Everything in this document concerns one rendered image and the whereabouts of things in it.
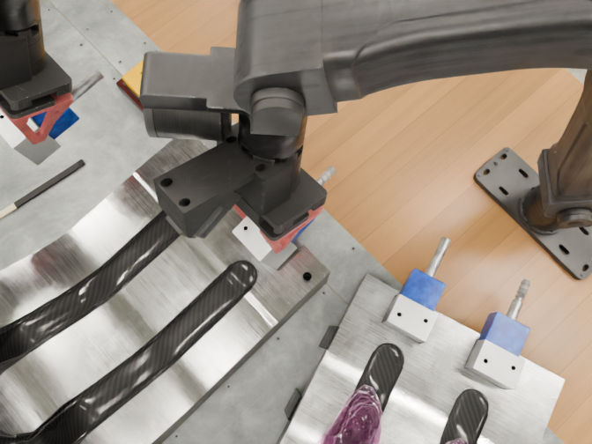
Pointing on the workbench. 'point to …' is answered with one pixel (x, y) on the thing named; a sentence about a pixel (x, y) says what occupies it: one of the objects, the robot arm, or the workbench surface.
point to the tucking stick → (41, 188)
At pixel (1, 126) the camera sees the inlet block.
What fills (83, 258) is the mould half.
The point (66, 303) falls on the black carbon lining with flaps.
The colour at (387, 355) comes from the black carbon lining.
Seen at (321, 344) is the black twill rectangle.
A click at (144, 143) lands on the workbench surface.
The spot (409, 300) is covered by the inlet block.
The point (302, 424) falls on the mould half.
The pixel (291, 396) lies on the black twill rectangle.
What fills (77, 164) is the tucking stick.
